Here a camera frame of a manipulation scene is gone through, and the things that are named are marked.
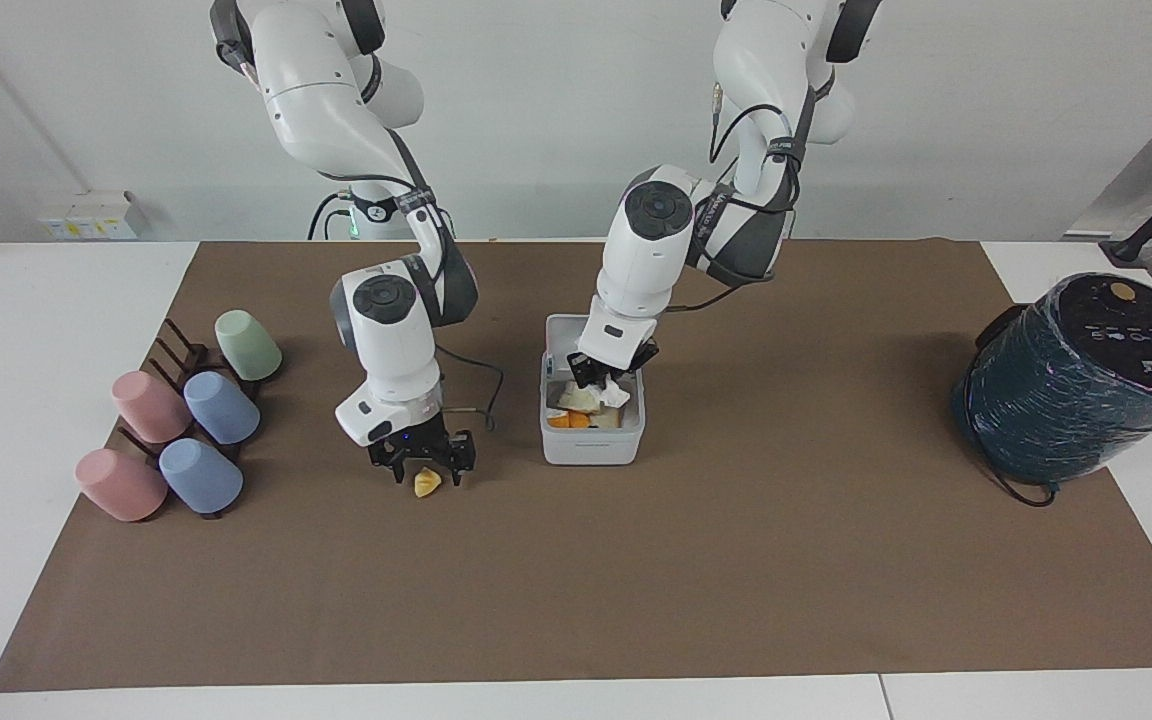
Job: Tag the blue cup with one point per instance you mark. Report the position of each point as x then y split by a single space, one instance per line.
200 476
222 407

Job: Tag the pink cup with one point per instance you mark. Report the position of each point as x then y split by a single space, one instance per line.
120 485
150 407

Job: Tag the yellow fruit peel piece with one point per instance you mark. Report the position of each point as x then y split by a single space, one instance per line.
427 484

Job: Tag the white trash bin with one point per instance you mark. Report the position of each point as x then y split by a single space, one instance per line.
591 445

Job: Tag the dark brown cup rack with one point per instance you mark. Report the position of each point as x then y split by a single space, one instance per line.
179 352

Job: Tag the orange peel piece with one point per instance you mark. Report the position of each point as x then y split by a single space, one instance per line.
570 420

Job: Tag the pale fruit peel piece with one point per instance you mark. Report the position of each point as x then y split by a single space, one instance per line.
579 399

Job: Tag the white wall socket box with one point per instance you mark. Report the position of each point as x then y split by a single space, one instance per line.
91 218

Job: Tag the dark film-wrapped round appliance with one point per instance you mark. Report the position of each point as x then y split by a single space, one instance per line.
1076 385

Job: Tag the green cup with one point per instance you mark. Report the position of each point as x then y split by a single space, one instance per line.
247 345

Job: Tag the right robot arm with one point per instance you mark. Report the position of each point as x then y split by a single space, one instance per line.
321 95

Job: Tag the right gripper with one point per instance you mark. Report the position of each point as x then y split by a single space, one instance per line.
416 445

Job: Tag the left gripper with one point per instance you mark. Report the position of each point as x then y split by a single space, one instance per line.
636 358

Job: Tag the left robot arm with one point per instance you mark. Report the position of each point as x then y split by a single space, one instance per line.
641 260

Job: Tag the white crumpled tissue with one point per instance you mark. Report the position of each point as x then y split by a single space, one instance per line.
617 394

